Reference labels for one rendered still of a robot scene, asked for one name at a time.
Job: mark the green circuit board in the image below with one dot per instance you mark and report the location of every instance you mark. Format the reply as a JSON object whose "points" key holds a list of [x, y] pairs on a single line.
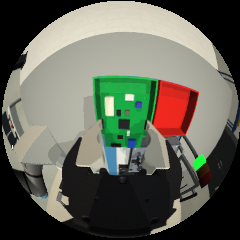
{"points": [[124, 116]]}

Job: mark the green bin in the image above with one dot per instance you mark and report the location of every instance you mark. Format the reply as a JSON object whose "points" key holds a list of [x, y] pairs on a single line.
{"points": [[124, 84]]}

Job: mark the red bin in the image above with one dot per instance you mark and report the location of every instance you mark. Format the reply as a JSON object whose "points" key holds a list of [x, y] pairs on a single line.
{"points": [[174, 113]]}

